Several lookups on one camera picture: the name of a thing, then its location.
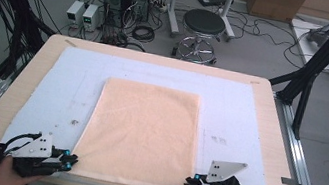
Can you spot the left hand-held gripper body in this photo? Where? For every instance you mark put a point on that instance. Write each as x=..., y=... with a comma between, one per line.
x=36, y=159

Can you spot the cream towel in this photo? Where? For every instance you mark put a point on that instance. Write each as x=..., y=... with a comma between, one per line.
x=141, y=136

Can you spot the person's left hand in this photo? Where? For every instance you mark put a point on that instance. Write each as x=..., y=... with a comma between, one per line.
x=6, y=177

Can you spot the white grid mat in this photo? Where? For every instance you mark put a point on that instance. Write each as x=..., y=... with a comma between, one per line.
x=232, y=117

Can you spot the white power supply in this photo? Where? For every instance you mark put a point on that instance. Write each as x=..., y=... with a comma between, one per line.
x=74, y=12
x=90, y=16

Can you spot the black round stool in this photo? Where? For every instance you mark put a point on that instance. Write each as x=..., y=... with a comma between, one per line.
x=204, y=21

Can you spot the white desk leg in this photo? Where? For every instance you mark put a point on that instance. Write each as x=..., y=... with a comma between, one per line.
x=174, y=6
x=228, y=12

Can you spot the cardboard box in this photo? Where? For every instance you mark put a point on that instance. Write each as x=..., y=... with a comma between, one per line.
x=275, y=3

